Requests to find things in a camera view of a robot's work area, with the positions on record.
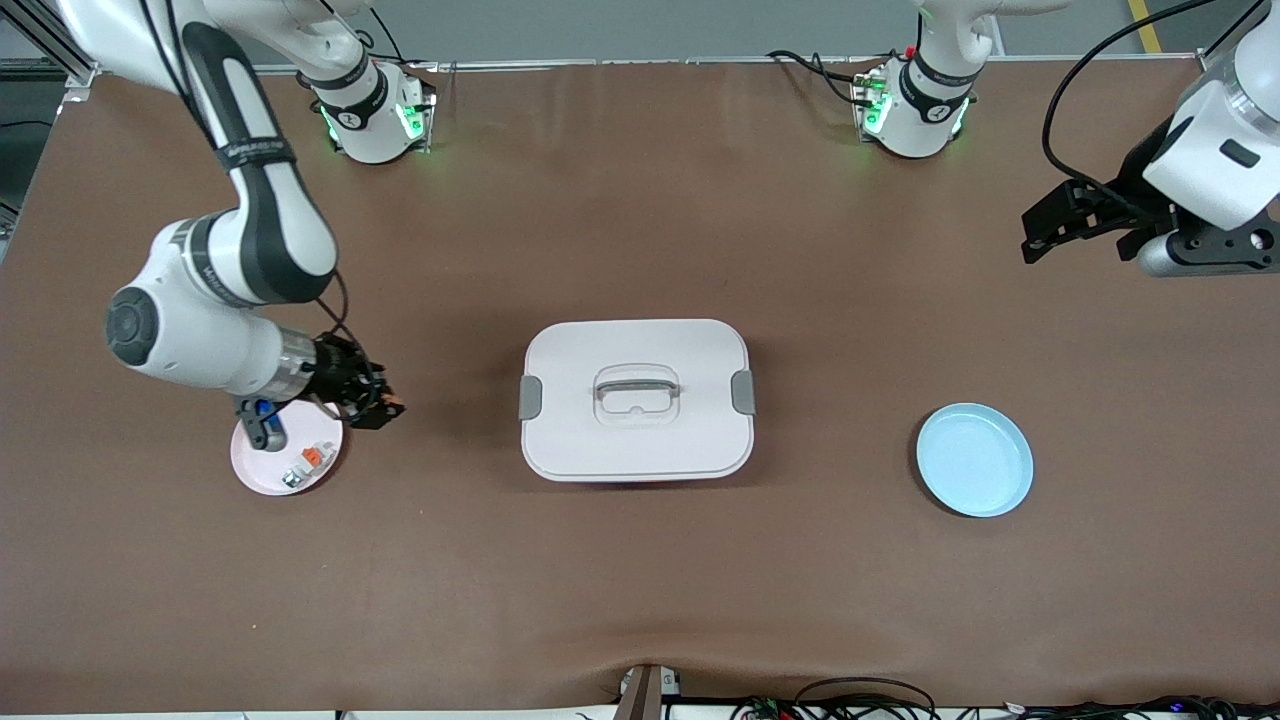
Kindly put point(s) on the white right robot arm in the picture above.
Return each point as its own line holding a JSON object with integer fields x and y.
{"x": 270, "y": 230}

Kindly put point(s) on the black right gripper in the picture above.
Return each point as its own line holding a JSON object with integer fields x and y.
{"x": 336, "y": 369}

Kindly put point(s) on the pink round plate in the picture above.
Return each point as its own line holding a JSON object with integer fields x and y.
{"x": 315, "y": 475}

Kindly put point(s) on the aluminium frame profile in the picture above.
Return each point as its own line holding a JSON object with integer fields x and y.
{"x": 75, "y": 68}
{"x": 1213, "y": 62}

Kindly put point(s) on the white orange switch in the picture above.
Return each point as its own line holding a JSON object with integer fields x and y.
{"x": 315, "y": 455}

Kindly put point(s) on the metal table edge rail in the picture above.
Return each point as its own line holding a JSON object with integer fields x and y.
{"x": 650, "y": 60}

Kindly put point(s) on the grey box latch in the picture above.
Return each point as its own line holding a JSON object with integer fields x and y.
{"x": 743, "y": 392}
{"x": 530, "y": 398}

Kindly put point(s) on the white lidded storage box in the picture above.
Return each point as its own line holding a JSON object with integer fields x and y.
{"x": 636, "y": 440}

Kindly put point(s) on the small grey white connector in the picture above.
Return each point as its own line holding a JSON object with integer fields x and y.
{"x": 292, "y": 479}

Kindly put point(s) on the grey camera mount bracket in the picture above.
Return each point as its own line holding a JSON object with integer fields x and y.
{"x": 645, "y": 695}

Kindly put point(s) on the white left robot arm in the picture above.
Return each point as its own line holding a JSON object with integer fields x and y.
{"x": 1215, "y": 150}

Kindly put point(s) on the light blue round plate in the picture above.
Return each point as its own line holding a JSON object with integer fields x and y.
{"x": 975, "y": 460}

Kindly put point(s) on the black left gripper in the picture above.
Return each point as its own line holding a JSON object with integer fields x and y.
{"x": 1136, "y": 176}

